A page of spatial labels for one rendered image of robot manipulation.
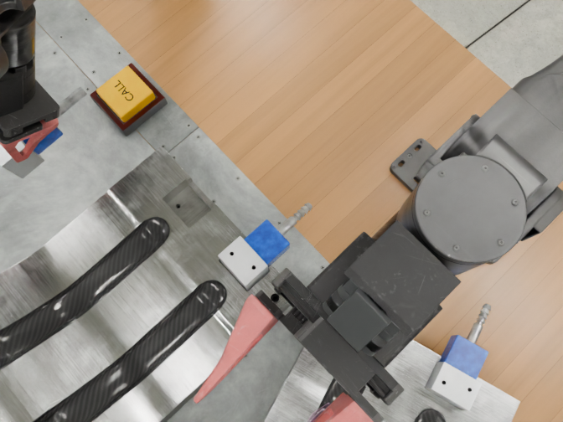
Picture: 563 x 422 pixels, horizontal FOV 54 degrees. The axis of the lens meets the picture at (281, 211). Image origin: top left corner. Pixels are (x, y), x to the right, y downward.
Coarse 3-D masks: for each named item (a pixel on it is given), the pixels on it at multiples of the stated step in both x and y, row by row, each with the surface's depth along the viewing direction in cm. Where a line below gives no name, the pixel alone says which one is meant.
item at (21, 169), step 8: (80, 88) 69; (72, 96) 69; (80, 96) 69; (64, 104) 69; (72, 104) 69; (64, 112) 69; (56, 128) 68; (48, 136) 68; (56, 136) 69; (24, 144) 66; (40, 144) 68; (48, 144) 69; (0, 152) 65; (32, 152) 67; (40, 152) 69; (0, 160) 65; (8, 160) 65; (24, 160) 67; (32, 160) 68; (40, 160) 70; (8, 168) 66; (16, 168) 67; (24, 168) 69; (32, 168) 70; (24, 176) 70
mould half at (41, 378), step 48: (144, 192) 71; (96, 240) 70; (192, 240) 69; (0, 288) 66; (48, 288) 68; (144, 288) 68; (192, 288) 68; (240, 288) 68; (96, 336) 67; (192, 336) 67; (0, 384) 61; (48, 384) 62; (144, 384) 65; (192, 384) 66
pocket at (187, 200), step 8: (184, 184) 73; (192, 184) 73; (176, 192) 73; (184, 192) 74; (192, 192) 74; (200, 192) 73; (168, 200) 73; (176, 200) 74; (184, 200) 74; (192, 200) 74; (200, 200) 74; (208, 200) 72; (176, 208) 73; (184, 208) 73; (192, 208) 73; (200, 208) 73; (208, 208) 73; (184, 216) 73; (192, 216) 73; (200, 216) 73; (192, 224) 73
